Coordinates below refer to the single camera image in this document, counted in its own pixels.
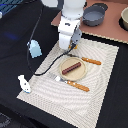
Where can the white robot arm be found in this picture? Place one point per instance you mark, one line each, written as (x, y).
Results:
(71, 13)

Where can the light blue carton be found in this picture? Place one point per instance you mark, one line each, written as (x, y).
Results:
(35, 49)

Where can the beige woven placemat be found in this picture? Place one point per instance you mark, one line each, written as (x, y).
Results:
(71, 93)

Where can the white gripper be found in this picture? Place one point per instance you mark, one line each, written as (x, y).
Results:
(69, 32)

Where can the beige bowl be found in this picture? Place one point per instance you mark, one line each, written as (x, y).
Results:
(124, 16)

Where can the grey frying pan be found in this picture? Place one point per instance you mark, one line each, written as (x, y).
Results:
(94, 15)

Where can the brown sausage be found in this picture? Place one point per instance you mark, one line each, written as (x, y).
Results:
(71, 68)

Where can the tan round plate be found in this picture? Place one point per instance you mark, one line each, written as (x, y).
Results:
(77, 73)

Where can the orange handled fork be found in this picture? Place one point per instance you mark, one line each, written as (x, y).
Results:
(74, 84)

